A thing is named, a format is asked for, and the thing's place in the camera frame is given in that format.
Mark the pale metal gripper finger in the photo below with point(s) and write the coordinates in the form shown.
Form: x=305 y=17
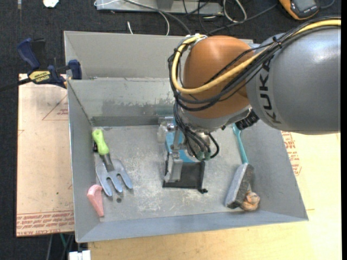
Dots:
x=175 y=169
x=164 y=133

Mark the blue box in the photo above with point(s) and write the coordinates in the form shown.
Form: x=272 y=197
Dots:
x=168 y=142

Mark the grey metal bin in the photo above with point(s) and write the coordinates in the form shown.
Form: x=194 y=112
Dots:
x=151 y=199

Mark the tan small toy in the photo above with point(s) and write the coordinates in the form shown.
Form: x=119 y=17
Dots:
x=250 y=201

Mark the pink wedge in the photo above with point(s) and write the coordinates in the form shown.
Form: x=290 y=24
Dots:
x=96 y=198

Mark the brown cardboard board, red print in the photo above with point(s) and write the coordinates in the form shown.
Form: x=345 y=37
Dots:
x=43 y=150

